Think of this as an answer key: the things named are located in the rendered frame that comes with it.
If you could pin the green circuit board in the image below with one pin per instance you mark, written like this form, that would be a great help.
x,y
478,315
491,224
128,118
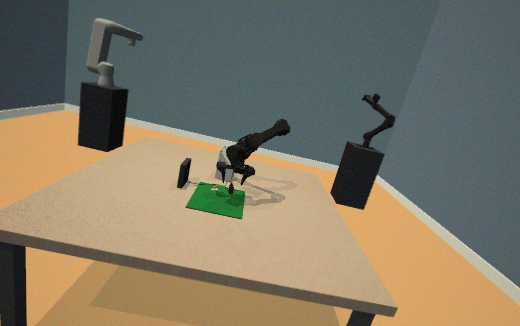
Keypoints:
x,y
216,199

